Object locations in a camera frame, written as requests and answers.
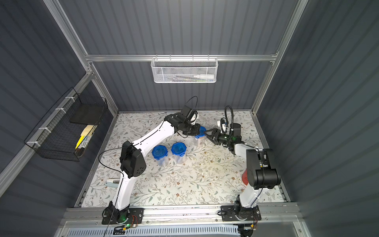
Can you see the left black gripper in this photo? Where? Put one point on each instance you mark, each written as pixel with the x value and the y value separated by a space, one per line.
pixel 192 129

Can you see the white tube in basket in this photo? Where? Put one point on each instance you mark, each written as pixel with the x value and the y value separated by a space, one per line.
pixel 204 77

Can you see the yellow sticky notes pad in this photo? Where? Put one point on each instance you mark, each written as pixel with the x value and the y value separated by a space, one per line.
pixel 88 130

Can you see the red pencil cup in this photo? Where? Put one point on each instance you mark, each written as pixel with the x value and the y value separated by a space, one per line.
pixel 245 178

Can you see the blue-lid clear container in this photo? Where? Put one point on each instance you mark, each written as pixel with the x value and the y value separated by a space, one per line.
pixel 160 154
pixel 199 140
pixel 179 152

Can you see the black notebook in basket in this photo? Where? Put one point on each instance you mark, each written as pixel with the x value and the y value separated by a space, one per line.
pixel 87 114

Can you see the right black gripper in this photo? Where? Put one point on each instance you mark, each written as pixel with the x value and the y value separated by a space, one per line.
pixel 217 138

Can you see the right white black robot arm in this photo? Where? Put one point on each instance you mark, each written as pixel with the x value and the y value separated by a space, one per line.
pixel 261 175

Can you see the black wire wall basket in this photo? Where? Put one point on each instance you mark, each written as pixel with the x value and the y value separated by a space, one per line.
pixel 56 138

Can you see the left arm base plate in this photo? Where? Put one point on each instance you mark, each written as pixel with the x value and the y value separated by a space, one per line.
pixel 130 216

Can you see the yellow marker in basket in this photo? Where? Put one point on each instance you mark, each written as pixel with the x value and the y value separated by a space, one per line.
pixel 80 141

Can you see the white wire mesh basket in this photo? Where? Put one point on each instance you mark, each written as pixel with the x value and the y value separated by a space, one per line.
pixel 181 72

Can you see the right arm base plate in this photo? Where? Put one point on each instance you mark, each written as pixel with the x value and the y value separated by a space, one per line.
pixel 230 213

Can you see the white ventilated front panel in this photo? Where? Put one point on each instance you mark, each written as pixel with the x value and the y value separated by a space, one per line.
pixel 158 231

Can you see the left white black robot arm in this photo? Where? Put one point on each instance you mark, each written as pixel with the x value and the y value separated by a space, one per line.
pixel 132 159

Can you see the small silver teal stapler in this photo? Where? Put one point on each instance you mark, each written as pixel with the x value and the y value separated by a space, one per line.
pixel 112 182

